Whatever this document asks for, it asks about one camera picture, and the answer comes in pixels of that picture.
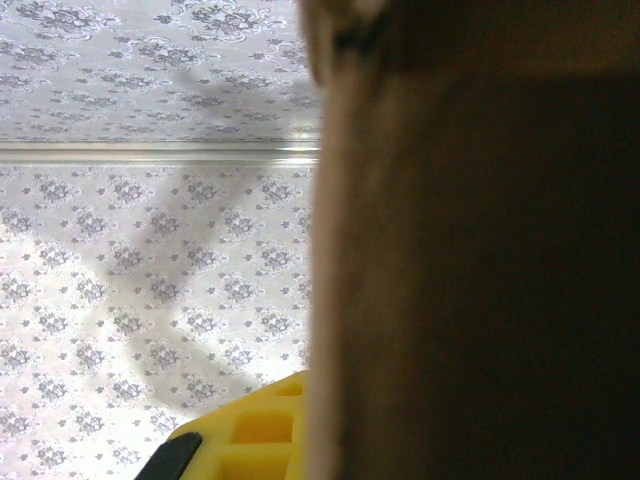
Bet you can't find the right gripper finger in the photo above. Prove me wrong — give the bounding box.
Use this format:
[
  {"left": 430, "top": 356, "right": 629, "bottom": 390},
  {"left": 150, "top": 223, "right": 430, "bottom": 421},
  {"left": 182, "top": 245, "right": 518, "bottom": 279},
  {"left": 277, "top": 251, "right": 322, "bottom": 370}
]
[{"left": 142, "top": 369, "right": 312, "bottom": 480}]

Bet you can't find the brown cardboard paper box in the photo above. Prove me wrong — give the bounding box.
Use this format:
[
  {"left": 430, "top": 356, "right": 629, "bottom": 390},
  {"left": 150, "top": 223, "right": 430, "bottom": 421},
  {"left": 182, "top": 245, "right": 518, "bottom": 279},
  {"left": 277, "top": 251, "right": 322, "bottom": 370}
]
[{"left": 297, "top": 0, "right": 640, "bottom": 480}]

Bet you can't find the aluminium frame post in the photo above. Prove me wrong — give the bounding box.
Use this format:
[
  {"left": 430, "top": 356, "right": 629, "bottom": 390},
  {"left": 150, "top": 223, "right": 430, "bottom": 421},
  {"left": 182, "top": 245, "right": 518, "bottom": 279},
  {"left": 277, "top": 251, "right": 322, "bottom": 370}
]
[{"left": 0, "top": 141, "right": 322, "bottom": 167}]

